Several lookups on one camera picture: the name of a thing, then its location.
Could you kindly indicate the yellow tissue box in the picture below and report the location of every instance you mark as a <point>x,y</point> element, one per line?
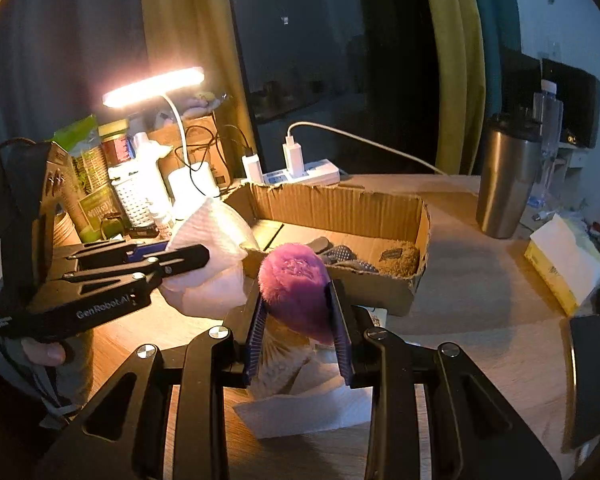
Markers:
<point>560,260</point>

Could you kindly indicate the small white charger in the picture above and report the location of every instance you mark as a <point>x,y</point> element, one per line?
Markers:
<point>252,167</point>

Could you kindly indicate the green printed packet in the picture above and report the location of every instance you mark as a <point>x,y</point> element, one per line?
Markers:
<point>87,175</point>

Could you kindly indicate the white perforated bottle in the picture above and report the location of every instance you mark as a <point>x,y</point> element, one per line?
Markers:
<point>140,190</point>

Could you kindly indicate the person's left hand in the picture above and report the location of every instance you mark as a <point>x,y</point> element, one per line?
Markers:
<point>45,352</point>

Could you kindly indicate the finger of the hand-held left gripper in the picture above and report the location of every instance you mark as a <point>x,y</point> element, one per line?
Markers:
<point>180,259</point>
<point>110,251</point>

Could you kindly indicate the flat white paper towel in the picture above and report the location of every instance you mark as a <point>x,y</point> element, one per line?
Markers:
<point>305,412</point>

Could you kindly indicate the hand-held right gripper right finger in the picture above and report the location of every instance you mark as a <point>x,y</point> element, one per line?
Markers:
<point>343,336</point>

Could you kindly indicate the red label jar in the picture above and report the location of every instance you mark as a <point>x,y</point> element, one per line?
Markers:
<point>116,147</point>

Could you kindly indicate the yellow curtain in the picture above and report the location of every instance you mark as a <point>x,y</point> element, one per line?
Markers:
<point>190,30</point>
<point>455,60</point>

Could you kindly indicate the steel tumbler with black lid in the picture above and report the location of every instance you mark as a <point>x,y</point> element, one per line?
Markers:
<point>507,180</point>

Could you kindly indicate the black monitor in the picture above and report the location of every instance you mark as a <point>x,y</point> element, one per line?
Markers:
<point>572,105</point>

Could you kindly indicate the white power strip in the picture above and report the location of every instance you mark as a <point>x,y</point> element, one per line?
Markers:
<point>315,172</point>

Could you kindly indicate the white desk lamp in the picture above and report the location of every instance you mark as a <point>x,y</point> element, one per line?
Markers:
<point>155,85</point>

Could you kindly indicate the large white charger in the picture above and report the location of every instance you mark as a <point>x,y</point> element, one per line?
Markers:
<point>293,157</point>

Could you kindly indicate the clear plastic water bottle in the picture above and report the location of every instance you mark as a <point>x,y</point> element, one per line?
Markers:
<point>550,115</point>

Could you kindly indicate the purple fluffy pompom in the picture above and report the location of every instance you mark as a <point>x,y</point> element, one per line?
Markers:
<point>295,285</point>

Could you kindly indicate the cardboard box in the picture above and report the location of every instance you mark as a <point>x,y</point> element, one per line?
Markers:
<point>330,205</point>

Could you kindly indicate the small dropper bottle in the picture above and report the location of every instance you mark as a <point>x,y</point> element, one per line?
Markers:
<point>164,222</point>

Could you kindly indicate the brown cardboard carton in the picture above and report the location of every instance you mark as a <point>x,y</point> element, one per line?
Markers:
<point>200,140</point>

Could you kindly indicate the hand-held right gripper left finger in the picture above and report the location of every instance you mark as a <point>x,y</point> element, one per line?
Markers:
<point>256,336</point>

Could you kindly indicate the white tissue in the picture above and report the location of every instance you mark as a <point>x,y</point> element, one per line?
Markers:
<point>215,240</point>

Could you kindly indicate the teal curtain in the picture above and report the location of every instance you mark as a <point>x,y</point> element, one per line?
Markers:
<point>492,35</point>

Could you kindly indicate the brown fluffy pad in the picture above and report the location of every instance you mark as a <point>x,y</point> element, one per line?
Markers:
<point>400,260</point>

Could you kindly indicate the black patterned cloth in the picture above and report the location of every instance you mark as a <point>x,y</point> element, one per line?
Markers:
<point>347,255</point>

